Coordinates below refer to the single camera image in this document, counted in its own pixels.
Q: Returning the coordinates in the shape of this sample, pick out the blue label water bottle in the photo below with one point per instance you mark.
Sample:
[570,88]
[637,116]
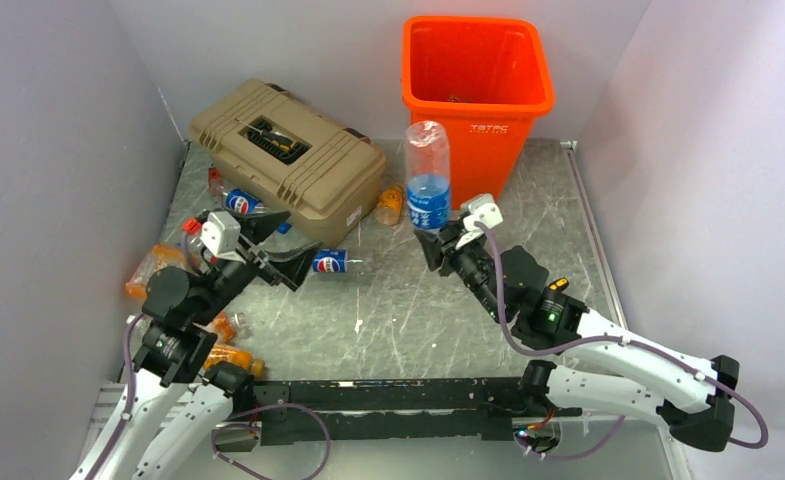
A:
[428,189]

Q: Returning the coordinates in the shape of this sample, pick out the tan plastic toolbox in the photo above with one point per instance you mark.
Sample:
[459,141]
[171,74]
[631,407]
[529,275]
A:
[328,190]

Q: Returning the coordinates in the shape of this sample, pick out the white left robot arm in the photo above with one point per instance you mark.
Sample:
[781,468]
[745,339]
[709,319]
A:
[172,400]

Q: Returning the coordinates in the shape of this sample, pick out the orange bottle near base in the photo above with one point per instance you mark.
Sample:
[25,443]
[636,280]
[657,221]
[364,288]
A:
[236,356]

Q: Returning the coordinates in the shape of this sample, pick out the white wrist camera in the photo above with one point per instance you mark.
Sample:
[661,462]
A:
[215,231]
[481,209]

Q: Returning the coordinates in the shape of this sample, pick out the large orange bottle left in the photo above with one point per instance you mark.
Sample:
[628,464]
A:
[159,256]

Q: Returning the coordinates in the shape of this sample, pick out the orange plastic bin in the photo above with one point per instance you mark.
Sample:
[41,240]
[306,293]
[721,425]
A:
[486,80]

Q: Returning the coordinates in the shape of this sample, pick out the screwdriver in toolbox lid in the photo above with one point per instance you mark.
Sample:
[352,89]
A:
[264,135]

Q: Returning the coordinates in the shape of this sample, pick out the pepsi bottle label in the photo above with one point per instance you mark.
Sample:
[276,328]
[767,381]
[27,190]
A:
[339,261]

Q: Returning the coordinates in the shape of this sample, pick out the yellow black screwdriver on table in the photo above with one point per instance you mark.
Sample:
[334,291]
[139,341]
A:
[559,285]

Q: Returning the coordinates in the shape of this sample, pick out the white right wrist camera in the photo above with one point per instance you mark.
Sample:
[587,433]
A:
[481,209]

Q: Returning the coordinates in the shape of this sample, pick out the orange label flattened bottle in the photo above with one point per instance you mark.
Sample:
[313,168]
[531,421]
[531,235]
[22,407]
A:
[229,326]

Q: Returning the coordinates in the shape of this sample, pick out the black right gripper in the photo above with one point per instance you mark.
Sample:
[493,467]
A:
[448,252]

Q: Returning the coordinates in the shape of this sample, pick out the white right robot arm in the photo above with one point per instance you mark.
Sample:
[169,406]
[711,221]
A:
[588,362]

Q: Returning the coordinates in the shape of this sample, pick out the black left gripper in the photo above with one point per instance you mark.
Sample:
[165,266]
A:
[291,266]

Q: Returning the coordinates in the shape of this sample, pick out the pepsi bottle near toolbox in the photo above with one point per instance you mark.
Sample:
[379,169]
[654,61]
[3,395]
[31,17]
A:
[229,197]

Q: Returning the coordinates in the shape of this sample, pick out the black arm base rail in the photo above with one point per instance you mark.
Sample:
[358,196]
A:
[287,412]

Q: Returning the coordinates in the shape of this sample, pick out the small orange juice bottle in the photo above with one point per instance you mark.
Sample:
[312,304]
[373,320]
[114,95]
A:
[389,207]

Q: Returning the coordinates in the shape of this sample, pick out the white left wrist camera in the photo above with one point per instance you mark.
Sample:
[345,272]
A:
[215,231]

